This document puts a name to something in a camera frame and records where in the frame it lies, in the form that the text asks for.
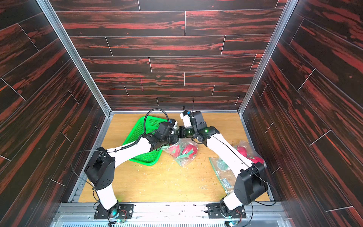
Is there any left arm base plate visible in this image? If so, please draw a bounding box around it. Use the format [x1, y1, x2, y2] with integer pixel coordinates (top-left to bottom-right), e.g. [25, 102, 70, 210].
[94, 203, 135, 220]

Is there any aluminium front rail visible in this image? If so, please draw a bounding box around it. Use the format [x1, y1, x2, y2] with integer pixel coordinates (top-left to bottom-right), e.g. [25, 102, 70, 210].
[51, 202, 294, 227]

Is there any red dragon fruit toy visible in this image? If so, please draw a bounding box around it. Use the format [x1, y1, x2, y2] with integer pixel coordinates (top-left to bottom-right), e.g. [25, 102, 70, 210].
[181, 144, 198, 158]
[169, 146, 181, 158]

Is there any green perforated plastic tray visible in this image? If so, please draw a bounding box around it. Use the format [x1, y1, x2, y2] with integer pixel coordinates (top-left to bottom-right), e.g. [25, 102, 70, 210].
[124, 116, 167, 166]

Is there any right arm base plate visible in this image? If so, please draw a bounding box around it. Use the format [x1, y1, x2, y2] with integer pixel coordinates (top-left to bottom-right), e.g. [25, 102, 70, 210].
[203, 203, 246, 219]

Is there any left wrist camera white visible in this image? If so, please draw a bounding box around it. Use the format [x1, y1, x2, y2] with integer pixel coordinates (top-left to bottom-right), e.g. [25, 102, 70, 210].
[168, 118, 178, 130]

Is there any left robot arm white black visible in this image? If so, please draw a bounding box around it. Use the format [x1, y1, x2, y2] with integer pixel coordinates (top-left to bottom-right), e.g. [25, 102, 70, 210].
[85, 133, 179, 219]

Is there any dragon fruit in near bag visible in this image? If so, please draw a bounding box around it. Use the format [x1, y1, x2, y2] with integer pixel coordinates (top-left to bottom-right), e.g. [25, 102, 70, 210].
[236, 146, 265, 164]

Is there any clear zip-top bag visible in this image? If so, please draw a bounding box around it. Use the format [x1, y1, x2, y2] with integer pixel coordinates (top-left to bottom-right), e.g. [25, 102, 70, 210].
[162, 139, 198, 167]
[207, 137, 262, 194]

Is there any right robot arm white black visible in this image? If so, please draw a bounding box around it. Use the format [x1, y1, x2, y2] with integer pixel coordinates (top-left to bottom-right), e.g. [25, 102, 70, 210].
[176, 126, 268, 217]

